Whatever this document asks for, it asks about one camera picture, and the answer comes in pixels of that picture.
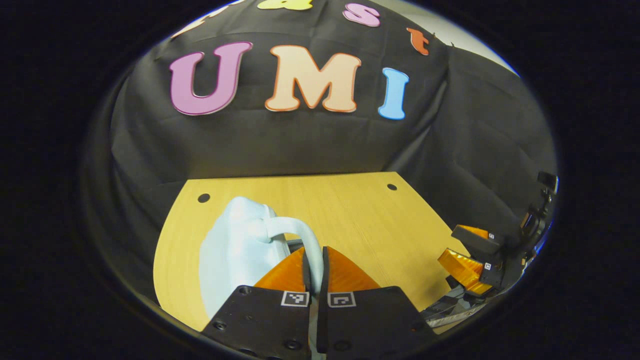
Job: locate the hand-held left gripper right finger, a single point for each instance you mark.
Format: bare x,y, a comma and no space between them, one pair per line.
324,277

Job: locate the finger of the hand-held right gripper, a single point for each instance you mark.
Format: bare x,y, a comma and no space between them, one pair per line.
480,242
462,267

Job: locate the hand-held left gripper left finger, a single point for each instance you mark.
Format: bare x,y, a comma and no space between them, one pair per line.
306,275

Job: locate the black backdrop cloth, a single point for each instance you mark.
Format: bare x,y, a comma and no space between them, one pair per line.
300,145

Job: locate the dark grey printed object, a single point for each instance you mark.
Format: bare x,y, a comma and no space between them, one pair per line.
450,312

